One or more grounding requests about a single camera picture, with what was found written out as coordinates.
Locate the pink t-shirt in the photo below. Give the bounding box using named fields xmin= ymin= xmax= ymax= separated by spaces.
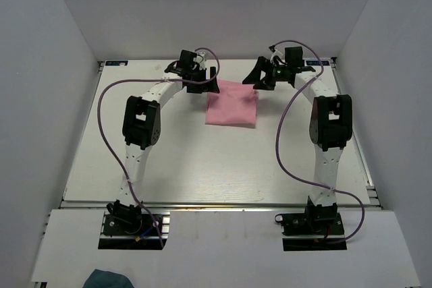
xmin=205 ymin=80 xmax=259 ymax=128

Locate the dark teal cloth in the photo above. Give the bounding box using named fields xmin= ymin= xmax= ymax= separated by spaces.
xmin=82 ymin=269 xmax=134 ymax=288

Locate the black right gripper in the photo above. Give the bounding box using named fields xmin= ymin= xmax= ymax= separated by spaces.
xmin=242 ymin=56 xmax=290 ymax=90

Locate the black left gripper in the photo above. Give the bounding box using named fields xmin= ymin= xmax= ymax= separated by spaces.
xmin=187 ymin=66 xmax=219 ymax=94

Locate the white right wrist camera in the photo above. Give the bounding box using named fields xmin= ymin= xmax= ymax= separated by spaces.
xmin=269 ymin=47 xmax=285 ymax=66

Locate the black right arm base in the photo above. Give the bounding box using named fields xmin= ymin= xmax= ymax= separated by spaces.
xmin=274 ymin=200 xmax=347 ymax=252

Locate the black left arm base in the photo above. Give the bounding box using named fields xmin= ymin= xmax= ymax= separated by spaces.
xmin=98 ymin=200 xmax=169 ymax=251

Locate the left blue logo sticker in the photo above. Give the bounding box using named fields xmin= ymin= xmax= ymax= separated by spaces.
xmin=105 ymin=60 xmax=128 ymax=66

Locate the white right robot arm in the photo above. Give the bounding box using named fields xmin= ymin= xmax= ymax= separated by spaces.
xmin=242 ymin=45 xmax=353 ymax=207

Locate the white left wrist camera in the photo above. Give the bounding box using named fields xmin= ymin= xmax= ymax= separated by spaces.
xmin=194 ymin=51 xmax=209 ymax=69

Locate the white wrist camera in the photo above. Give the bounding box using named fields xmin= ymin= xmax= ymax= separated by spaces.
xmin=194 ymin=51 xmax=209 ymax=69
xmin=269 ymin=47 xmax=285 ymax=66

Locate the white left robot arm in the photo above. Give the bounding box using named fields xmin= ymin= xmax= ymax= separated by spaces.
xmin=117 ymin=48 xmax=220 ymax=205

